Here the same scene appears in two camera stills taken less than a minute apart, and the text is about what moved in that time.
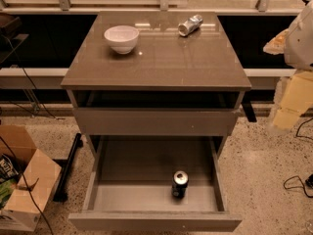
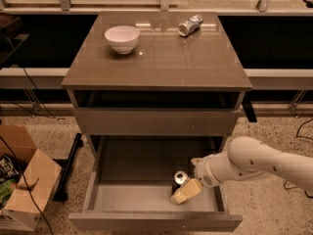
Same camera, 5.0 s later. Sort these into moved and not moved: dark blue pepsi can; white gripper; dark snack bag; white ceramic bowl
Moved: white gripper
Not moved: dark blue pepsi can; dark snack bag; white ceramic bowl
